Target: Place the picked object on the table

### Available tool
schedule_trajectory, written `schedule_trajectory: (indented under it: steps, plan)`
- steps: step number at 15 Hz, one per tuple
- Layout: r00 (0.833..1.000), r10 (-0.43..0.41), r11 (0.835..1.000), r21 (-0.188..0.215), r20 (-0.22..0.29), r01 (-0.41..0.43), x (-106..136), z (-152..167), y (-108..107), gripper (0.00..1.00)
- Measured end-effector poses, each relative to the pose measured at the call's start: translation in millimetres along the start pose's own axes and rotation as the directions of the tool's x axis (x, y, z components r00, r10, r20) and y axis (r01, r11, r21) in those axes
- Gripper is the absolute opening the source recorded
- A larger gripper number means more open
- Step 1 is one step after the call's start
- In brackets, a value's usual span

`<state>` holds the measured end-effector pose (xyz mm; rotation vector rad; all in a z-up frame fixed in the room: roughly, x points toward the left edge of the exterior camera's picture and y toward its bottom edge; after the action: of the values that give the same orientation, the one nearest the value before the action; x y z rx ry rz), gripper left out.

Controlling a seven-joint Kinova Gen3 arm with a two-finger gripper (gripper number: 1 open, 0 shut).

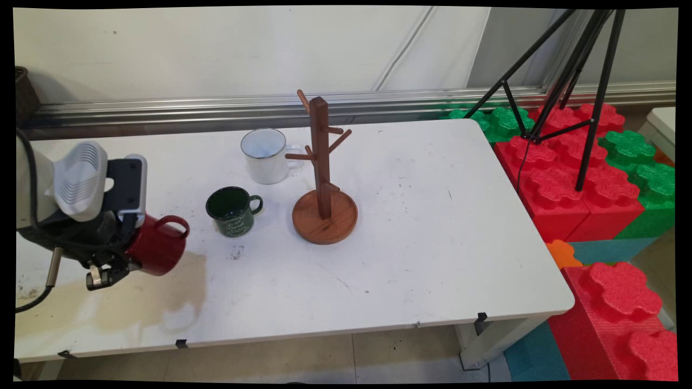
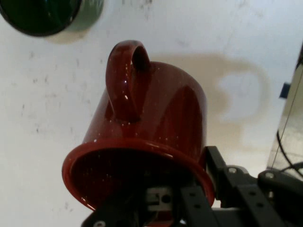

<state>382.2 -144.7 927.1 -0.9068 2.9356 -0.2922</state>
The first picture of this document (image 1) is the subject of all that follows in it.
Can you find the red ceramic mug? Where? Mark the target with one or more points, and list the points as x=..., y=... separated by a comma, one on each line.
x=159, y=248

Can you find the dark brown basket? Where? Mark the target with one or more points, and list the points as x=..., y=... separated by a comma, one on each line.
x=26, y=89

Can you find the green foam block flat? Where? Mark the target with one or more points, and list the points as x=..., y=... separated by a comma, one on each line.
x=505, y=121

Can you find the teal foam block small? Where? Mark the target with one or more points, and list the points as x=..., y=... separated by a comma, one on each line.
x=535, y=356

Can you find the aluminium wall rail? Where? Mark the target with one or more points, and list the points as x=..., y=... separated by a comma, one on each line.
x=216, y=108

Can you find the red foam block tall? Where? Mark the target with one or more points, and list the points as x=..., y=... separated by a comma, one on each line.
x=611, y=324

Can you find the black tripod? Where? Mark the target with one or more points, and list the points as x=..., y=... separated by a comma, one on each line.
x=581, y=181

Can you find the orange foam block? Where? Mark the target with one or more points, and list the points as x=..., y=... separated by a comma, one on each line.
x=562, y=254

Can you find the white enamel mug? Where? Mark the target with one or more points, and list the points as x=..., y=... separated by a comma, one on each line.
x=267, y=167

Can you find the red foam block low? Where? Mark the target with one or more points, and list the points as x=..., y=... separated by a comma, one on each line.
x=600, y=116

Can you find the teal foam block long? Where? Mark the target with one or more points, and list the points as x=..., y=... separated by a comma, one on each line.
x=611, y=249

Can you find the white table leg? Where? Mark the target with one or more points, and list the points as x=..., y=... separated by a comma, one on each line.
x=486, y=340

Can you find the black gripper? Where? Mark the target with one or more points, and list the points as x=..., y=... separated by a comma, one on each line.
x=81, y=237

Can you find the white side table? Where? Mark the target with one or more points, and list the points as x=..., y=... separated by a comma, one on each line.
x=662, y=124

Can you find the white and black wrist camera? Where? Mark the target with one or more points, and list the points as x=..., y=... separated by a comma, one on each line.
x=81, y=178

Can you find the dark green enamel mug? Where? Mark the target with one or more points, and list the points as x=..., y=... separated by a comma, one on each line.
x=232, y=216

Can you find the green foam block tall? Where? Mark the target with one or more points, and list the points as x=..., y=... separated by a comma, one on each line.
x=649, y=183

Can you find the brown wooden mug tree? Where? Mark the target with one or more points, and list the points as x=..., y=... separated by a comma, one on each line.
x=308, y=221

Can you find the red foam block wide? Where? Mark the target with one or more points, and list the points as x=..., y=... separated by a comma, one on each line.
x=551, y=186

